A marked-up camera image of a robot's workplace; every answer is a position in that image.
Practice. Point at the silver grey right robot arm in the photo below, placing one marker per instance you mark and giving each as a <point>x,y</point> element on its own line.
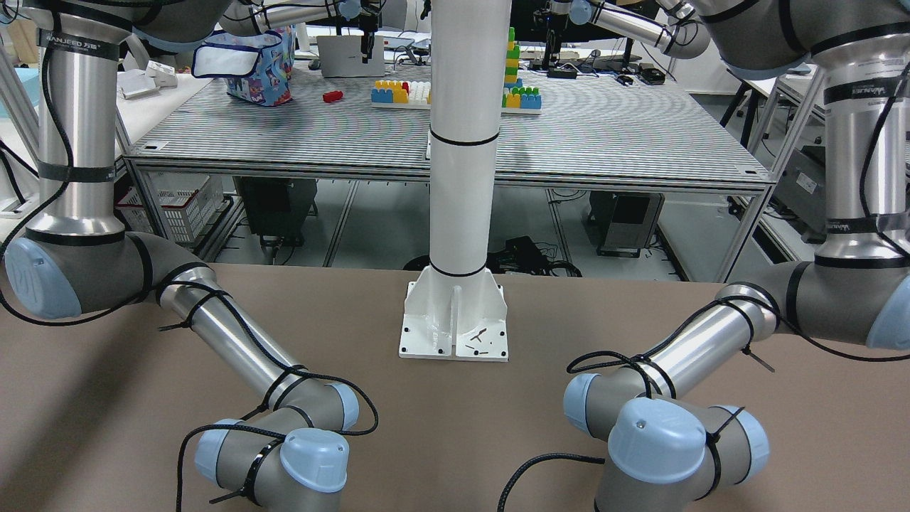
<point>71,260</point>

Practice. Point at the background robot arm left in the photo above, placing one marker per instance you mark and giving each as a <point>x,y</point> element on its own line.
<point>298,14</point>

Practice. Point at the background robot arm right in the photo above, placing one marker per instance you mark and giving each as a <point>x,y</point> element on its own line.
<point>684,37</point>

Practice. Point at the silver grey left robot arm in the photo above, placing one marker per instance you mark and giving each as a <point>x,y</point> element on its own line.
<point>664,454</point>

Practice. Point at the white central mounting column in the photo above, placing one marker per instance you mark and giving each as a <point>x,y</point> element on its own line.
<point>456,310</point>

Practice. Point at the striped aluminium workbench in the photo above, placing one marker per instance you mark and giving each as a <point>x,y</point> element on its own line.
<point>589,134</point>

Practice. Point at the grey computer box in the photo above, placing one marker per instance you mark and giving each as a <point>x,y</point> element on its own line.
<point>624,221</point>
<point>277,207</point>

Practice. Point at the stacked toy block tower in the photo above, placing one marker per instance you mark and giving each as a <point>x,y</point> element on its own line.
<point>518,98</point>

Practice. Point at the toy block set on tray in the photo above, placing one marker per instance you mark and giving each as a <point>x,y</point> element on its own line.
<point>401,94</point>

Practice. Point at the red toy block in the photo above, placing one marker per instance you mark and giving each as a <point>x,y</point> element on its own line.
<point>333,96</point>

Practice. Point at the silver laptop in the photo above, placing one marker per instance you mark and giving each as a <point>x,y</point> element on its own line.
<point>342,57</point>

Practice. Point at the colourful patterned bag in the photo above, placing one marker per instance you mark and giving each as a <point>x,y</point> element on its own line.
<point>257,68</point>

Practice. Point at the white plastic basket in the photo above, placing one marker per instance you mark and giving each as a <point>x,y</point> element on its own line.
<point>187,201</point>

